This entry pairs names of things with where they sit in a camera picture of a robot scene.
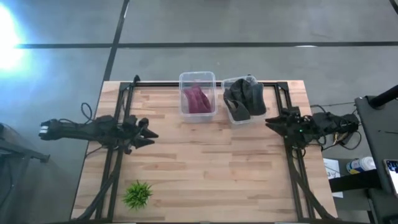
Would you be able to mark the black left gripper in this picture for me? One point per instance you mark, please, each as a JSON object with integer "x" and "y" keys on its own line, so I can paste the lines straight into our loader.
{"x": 132, "y": 132}

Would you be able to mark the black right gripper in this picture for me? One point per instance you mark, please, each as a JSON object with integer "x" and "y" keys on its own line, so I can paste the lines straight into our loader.
{"x": 292, "y": 124}

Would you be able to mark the black cap with white tag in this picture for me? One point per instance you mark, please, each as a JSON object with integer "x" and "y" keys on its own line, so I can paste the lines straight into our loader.
{"x": 250, "y": 95}

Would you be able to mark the dark olive baseball cap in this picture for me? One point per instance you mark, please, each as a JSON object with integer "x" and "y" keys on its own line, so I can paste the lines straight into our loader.
{"x": 237, "y": 107}

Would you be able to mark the maroon baseball cap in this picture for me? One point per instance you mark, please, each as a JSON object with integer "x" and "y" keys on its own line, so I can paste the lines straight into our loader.
{"x": 196, "y": 100}

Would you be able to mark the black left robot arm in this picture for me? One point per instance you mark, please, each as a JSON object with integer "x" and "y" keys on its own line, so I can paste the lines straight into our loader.
{"x": 81, "y": 130}

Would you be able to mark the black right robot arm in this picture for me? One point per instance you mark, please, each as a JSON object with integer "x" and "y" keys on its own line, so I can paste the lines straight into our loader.
{"x": 329, "y": 126}

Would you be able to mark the clear plastic bin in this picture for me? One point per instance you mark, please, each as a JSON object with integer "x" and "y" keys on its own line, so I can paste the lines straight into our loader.
{"x": 244, "y": 99}
{"x": 198, "y": 97}

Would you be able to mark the small green artificial plant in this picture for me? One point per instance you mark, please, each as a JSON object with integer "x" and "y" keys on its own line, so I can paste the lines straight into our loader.
{"x": 137, "y": 195}

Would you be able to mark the white paper sheet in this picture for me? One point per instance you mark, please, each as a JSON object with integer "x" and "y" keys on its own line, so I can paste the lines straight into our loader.
{"x": 333, "y": 171}

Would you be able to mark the white plastic bottle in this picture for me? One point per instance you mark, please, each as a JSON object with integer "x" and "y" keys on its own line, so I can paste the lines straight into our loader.
{"x": 360, "y": 165}

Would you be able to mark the black bar under desk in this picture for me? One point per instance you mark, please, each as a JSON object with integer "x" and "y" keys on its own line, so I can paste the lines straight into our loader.
{"x": 354, "y": 182}

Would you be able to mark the dark grey side desk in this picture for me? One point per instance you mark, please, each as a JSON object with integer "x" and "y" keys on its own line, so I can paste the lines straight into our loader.
{"x": 379, "y": 130}

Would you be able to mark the tablet with lit screen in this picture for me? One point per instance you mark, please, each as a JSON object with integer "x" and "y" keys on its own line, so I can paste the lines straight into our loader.
{"x": 392, "y": 175}

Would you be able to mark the grey cart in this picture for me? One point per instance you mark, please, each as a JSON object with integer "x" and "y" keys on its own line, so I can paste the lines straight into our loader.
{"x": 18, "y": 161}

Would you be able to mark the black aluminium table frame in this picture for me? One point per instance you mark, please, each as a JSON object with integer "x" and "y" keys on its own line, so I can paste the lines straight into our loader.
{"x": 205, "y": 84}

